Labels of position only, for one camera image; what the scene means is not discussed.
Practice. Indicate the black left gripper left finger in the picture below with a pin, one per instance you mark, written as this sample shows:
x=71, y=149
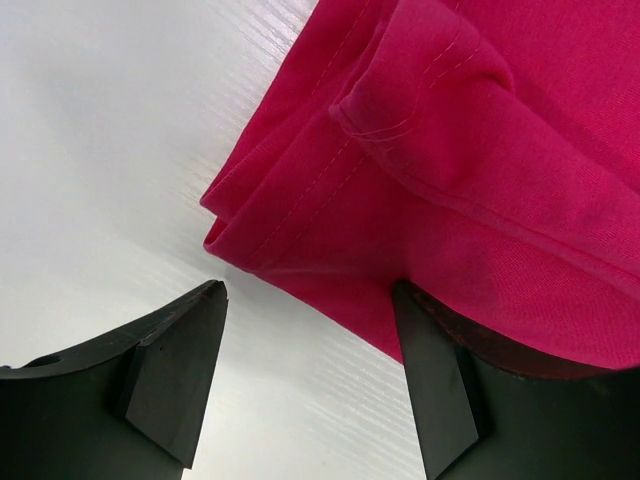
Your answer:
x=127, y=404

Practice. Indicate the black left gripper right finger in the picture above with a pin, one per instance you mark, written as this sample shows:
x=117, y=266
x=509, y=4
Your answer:
x=487, y=407

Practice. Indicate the pink t-shirt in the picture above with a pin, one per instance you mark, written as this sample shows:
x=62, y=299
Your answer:
x=486, y=151

